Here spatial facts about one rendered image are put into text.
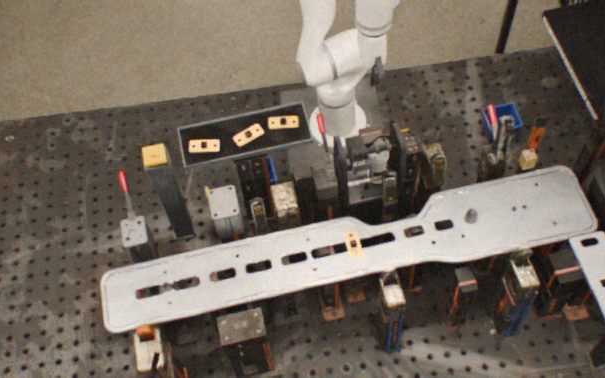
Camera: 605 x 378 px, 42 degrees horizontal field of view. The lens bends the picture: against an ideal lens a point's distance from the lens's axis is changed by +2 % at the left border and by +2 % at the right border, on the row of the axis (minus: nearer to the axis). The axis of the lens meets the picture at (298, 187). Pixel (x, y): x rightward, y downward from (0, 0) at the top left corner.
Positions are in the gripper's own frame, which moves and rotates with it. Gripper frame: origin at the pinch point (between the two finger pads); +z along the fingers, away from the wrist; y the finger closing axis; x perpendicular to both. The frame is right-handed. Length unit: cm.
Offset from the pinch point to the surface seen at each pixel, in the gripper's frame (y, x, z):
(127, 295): 25, -75, 45
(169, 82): -130, -63, 145
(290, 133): -5.6, -21.3, 28.8
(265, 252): 21, -35, 45
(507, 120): 8.7, 35.9, 23.8
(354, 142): 1.8, -4.6, 29.1
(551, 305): 48, 42, 65
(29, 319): 10, -111, 76
